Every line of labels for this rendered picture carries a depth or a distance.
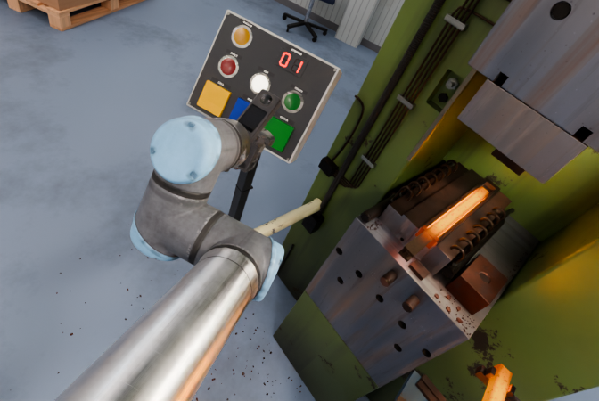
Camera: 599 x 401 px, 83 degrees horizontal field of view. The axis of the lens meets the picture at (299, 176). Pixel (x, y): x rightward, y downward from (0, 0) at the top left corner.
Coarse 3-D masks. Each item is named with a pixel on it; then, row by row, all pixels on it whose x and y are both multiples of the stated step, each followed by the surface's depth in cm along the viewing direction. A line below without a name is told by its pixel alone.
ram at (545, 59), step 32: (512, 0) 58; (544, 0) 55; (576, 0) 52; (512, 32) 59; (544, 32) 56; (576, 32) 53; (480, 64) 64; (512, 64) 61; (544, 64) 57; (576, 64) 54; (544, 96) 59; (576, 96) 56; (576, 128) 57
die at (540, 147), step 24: (480, 96) 66; (504, 96) 63; (480, 120) 67; (504, 120) 64; (528, 120) 61; (504, 144) 66; (528, 144) 63; (552, 144) 60; (576, 144) 57; (528, 168) 64; (552, 168) 61
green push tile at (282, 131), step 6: (270, 120) 91; (276, 120) 90; (270, 126) 91; (276, 126) 91; (282, 126) 90; (288, 126) 90; (270, 132) 91; (276, 132) 91; (282, 132) 90; (288, 132) 90; (276, 138) 91; (282, 138) 91; (288, 138) 90; (276, 144) 91; (282, 144) 91; (282, 150) 91
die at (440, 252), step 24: (408, 192) 96; (432, 192) 100; (456, 192) 102; (384, 216) 93; (408, 216) 88; (432, 216) 91; (480, 216) 97; (408, 240) 89; (456, 240) 87; (432, 264) 86
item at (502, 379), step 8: (496, 368) 74; (504, 368) 74; (496, 376) 72; (504, 376) 72; (488, 384) 72; (496, 384) 71; (504, 384) 71; (488, 392) 70; (496, 392) 69; (504, 392) 70; (488, 400) 68; (496, 400) 68; (504, 400) 69
